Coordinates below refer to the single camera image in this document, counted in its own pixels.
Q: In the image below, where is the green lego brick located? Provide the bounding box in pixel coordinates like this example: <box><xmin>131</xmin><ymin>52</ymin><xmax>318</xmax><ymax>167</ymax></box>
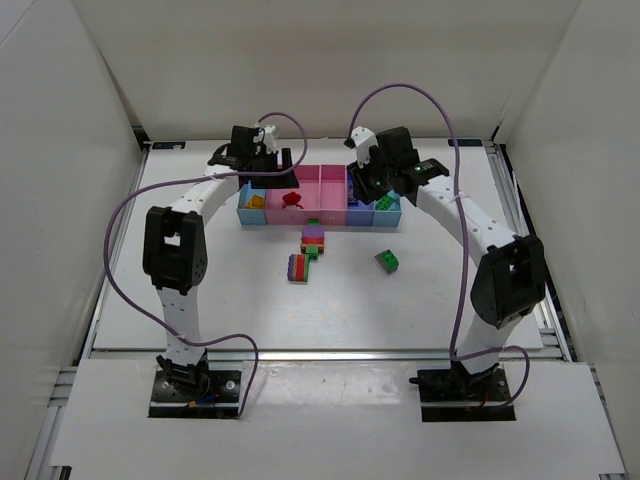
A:
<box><xmin>375</xmin><ymin>194</ymin><xmax>395</xmax><ymax>211</ymax></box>

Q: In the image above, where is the yellow lego brick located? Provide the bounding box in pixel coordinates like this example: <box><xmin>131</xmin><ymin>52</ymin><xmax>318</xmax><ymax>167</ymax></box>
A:
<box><xmin>245</xmin><ymin>194</ymin><xmax>265</xmax><ymax>210</ymax></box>

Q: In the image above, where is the red flower lego brick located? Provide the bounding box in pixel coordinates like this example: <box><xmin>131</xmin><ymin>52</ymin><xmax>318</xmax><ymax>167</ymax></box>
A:
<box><xmin>281</xmin><ymin>191</ymin><xmax>304</xmax><ymax>209</ymax></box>

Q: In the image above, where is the green purple lego piece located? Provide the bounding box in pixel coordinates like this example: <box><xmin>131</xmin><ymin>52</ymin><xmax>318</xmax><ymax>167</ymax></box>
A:
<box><xmin>375</xmin><ymin>249</ymin><xmax>399</xmax><ymax>274</ymax></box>

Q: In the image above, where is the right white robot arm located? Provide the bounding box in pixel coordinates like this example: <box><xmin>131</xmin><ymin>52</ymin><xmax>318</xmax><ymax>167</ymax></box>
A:
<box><xmin>345</xmin><ymin>127</ymin><xmax>545</xmax><ymax>401</ymax></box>

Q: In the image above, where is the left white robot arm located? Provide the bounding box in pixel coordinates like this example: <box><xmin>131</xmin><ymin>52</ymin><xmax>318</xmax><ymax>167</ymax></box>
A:
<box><xmin>142</xmin><ymin>123</ymin><xmax>299</xmax><ymax>400</ymax></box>

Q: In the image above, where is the dark blue bin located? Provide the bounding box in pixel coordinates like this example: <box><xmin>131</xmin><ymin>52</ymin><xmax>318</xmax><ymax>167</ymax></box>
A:
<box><xmin>346</xmin><ymin>172</ymin><xmax>374</xmax><ymax>227</ymax></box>

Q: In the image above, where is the right light blue bin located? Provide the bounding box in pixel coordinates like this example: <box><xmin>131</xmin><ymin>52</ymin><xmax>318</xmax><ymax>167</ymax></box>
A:
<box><xmin>372</xmin><ymin>191</ymin><xmax>402</xmax><ymax>228</ymax></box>

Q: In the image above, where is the light blue bin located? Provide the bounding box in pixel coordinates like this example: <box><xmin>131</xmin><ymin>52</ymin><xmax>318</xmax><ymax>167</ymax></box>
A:
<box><xmin>236</xmin><ymin>183</ymin><xmax>267</xmax><ymax>226</ymax></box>
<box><xmin>372</xmin><ymin>191</ymin><xmax>402</xmax><ymax>228</ymax></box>

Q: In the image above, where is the narrow pink bin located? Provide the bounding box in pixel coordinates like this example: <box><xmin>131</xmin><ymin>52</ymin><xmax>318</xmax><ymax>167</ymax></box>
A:
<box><xmin>319</xmin><ymin>165</ymin><xmax>347</xmax><ymax>226</ymax></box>

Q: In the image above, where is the large pink bin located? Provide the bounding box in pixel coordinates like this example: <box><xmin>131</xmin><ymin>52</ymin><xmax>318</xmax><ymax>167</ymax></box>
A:
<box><xmin>264</xmin><ymin>165</ymin><xmax>320</xmax><ymax>225</ymax></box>

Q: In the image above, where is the left light blue bin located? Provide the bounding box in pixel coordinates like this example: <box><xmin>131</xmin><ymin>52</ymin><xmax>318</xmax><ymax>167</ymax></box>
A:
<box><xmin>236</xmin><ymin>183</ymin><xmax>267</xmax><ymax>226</ymax></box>

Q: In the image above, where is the white table board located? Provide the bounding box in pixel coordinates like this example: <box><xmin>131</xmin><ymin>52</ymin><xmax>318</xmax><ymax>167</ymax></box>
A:
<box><xmin>92</xmin><ymin>147</ymin><xmax>546</xmax><ymax>354</ymax></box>

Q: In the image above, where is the purple green red lego stack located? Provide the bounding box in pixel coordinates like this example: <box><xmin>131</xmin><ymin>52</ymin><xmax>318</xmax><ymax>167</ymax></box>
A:
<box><xmin>300</xmin><ymin>219</ymin><xmax>325</xmax><ymax>255</ymax></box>

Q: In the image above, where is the striped purple red lego stack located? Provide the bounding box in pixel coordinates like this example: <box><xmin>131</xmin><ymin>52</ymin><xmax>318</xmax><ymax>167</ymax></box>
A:
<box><xmin>287</xmin><ymin>253</ymin><xmax>310</xmax><ymax>283</ymax></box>

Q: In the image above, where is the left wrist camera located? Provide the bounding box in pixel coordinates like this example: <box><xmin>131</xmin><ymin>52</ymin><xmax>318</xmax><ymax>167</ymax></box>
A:
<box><xmin>254</xmin><ymin>123</ymin><xmax>279</xmax><ymax>154</ymax></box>

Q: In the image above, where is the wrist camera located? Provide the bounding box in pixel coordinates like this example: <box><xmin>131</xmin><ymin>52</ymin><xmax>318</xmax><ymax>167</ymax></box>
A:
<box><xmin>343</xmin><ymin>126</ymin><xmax>378</xmax><ymax>169</ymax></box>
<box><xmin>254</xmin><ymin>123</ymin><xmax>279</xmax><ymax>154</ymax></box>

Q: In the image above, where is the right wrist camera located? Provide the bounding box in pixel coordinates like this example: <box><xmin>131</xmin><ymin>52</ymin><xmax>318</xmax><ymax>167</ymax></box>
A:
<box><xmin>343</xmin><ymin>126</ymin><xmax>378</xmax><ymax>169</ymax></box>

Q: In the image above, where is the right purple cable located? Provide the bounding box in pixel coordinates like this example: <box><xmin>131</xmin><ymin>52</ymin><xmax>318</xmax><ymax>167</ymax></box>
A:
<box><xmin>347</xmin><ymin>82</ymin><xmax>532</xmax><ymax>412</ymax></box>

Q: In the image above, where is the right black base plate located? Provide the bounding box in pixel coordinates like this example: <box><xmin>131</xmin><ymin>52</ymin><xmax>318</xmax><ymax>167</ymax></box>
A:
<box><xmin>409</xmin><ymin>367</ymin><xmax>516</xmax><ymax>423</ymax></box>

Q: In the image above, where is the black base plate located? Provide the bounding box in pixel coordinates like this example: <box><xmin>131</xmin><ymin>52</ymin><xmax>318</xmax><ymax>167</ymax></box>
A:
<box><xmin>147</xmin><ymin>367</ymin><xmax>242</xmax><ymax>420</ymax></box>
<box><xmin>409</xmin><ymin>367</ymin><xmax>516</xmax><ymax>423</ymax></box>

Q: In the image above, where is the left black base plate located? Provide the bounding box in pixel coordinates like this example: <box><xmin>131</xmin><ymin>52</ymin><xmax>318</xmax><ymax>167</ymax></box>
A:
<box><xmin>147</xmin><ymin>367</ymin><xmax>242</xmax><ymax>420</ymax></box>

